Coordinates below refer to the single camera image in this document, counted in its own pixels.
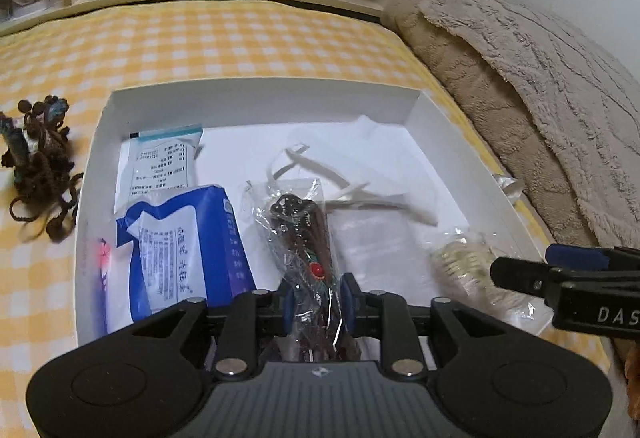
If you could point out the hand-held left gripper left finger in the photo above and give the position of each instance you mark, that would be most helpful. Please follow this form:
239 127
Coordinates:
286 310

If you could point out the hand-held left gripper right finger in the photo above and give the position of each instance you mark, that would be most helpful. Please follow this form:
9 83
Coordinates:
348 305

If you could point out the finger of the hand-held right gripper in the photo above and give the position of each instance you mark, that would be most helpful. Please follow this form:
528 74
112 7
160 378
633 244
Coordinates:
522 275
575 256

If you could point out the clear zip bag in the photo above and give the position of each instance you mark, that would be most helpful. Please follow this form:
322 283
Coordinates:
380 243

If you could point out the hair ornament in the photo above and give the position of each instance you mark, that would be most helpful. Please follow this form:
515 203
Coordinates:
300 238

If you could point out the blue and white tissue packet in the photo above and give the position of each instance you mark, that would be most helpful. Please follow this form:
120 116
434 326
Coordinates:
175 238

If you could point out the white face mask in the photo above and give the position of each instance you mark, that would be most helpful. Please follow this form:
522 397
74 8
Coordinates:
395 168

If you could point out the shallow white cardboard box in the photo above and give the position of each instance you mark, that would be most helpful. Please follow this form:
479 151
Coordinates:
240 143

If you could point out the white sachet with teal stripe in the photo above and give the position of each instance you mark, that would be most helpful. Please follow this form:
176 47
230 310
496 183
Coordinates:
155 163

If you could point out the crumpled clear wrapper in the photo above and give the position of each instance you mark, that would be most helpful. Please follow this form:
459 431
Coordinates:
510 188

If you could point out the beige fleece blanket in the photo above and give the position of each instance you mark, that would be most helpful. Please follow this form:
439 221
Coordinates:
550 93

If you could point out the yellow checkered bedsheet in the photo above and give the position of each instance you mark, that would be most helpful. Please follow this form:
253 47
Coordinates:
200 48

